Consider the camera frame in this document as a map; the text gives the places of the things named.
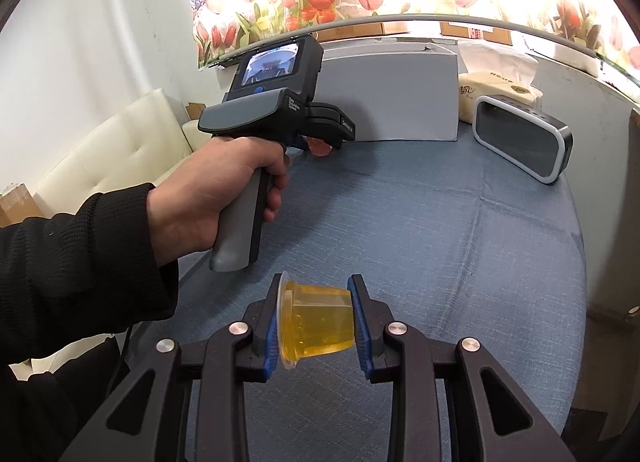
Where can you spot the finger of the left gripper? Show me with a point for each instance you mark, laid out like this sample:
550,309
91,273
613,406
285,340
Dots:
315,146

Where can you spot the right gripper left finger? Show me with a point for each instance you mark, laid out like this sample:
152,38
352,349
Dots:
186,402

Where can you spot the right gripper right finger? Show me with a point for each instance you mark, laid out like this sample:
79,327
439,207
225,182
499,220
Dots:
453,396

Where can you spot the yellow jelly cup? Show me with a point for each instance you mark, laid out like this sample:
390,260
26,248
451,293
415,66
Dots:
312,321

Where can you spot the black left sleeve forearm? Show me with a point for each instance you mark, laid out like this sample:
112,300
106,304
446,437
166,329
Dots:
64,279

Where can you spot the person's left hand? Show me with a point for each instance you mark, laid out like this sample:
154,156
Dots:
183,212

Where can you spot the brown cardboard piece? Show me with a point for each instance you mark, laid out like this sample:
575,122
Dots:
195,110

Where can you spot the white cardboard storage box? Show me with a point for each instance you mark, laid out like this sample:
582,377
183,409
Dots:
393,90

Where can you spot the cream leather sofa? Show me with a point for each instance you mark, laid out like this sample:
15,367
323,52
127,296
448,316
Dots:
144,143

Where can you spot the blue fabric table cover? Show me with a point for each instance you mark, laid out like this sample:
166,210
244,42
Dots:
455,239

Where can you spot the tissue pack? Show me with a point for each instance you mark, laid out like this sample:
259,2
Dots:
494,69

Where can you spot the grey white bluetooth speaker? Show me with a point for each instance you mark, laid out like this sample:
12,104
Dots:
537,143

